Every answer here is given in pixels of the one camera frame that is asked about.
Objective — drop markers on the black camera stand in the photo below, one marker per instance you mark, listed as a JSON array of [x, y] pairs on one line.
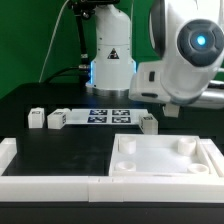
[[84, 10]]

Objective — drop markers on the white sheet with markers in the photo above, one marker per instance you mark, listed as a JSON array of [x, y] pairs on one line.
[[105, 116]]

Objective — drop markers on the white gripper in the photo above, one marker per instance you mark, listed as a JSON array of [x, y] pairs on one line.
[[146, 86]]

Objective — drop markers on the white U-shaped obstacle fence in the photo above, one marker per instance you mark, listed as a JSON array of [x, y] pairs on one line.
[[193, 188]]

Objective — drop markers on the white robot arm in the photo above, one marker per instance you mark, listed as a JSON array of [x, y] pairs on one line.
[[174, 60]]

